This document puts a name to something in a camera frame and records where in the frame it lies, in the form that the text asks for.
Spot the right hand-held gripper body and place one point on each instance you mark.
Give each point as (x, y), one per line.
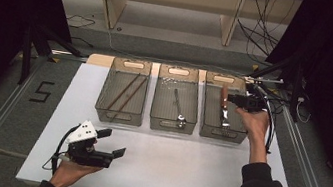
(252, 103)

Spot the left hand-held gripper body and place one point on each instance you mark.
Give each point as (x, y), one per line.
(82, 132)

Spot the grey translucent plastic bin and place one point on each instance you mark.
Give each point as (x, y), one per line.
(211, 109)
(121, 110)
(163, 101)

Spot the metal spoon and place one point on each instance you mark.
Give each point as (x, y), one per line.
(178, 103)

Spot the person's right hand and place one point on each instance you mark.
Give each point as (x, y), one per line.
(257, 126)

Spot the person's left hand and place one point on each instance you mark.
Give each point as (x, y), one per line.
(69, 173)

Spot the white table sheet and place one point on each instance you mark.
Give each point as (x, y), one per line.
(86, 94)

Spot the black metal stand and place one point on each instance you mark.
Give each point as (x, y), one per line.
(297, 77)
(26, 58)

